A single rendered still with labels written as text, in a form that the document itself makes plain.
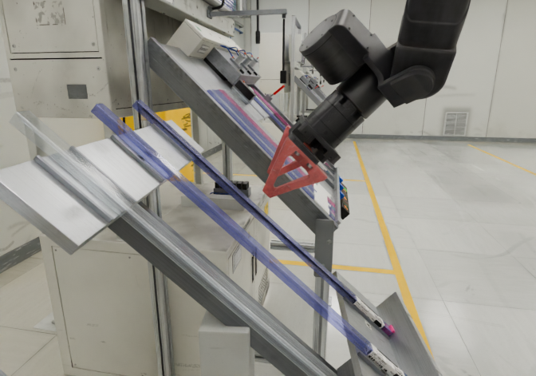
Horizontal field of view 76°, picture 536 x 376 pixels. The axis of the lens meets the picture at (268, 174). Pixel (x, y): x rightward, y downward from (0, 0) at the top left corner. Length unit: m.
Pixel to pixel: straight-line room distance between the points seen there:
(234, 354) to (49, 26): 1.00
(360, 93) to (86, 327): 1.25
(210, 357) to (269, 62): 4.22
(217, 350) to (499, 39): 7.93
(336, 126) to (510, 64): 7.80
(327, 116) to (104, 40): 0.78
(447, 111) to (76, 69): 7.29
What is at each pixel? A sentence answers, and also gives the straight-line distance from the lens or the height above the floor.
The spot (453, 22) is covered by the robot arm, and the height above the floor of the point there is 1.15.
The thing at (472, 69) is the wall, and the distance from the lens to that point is 7.97.
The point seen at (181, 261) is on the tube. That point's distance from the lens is 0.30.
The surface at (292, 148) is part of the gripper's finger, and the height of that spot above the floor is 1.02.
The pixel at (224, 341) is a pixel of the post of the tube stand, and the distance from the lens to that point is 0.45.
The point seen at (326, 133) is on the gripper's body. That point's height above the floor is 1.04.
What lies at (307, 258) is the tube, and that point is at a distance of 0.52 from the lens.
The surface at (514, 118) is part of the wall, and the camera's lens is 8.31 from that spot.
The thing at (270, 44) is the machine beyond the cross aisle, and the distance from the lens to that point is 4.54.
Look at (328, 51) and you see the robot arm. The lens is 0.42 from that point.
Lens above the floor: 1.09
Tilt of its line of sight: 15 degrees down
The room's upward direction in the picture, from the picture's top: straight up
